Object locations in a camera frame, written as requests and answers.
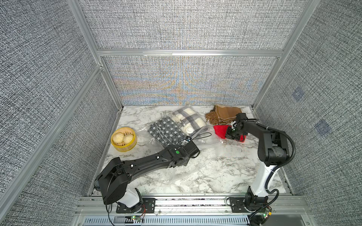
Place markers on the aluminium front rail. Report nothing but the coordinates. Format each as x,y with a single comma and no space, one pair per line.
209,204

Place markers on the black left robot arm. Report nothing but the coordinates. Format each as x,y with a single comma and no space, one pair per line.
113,181

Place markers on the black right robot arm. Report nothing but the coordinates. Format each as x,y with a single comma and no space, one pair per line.
275,150

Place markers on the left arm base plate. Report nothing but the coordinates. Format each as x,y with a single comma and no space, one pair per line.
146,206

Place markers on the cream grey plaid scarf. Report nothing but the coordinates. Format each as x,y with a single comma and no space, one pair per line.
187,117

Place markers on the red knitted scarf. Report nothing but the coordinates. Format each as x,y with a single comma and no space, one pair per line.
223,131

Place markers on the black white knitted scarf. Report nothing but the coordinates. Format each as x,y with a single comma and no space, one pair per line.
166,131

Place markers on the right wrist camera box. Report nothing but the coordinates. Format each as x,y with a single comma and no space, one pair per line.
241,117

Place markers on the left white steamed bun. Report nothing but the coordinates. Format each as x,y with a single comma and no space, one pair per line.
118,139

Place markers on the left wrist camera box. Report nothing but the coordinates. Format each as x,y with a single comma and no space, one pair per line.
192,151

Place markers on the yellow-rimmed bamboo steamer basket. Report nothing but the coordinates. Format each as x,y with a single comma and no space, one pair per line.
128,147

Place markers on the white vacuum bag valve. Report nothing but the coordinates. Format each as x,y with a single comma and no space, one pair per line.
189,130

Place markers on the right white steamed bun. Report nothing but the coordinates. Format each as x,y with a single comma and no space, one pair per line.
128,138

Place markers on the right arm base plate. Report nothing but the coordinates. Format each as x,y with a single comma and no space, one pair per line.
238,204

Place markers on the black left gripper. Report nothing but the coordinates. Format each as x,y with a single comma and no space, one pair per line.
186,162

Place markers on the clear plastic vacuum bag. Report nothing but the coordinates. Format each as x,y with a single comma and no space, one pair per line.
207,142

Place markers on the brown fringed scarf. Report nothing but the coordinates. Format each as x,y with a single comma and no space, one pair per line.
222,115

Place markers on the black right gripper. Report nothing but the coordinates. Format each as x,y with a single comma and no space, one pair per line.
228,135

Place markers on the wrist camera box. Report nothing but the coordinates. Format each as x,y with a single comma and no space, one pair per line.
192,151
241,117

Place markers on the white steamed bun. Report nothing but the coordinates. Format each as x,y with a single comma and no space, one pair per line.
128,138
118,139

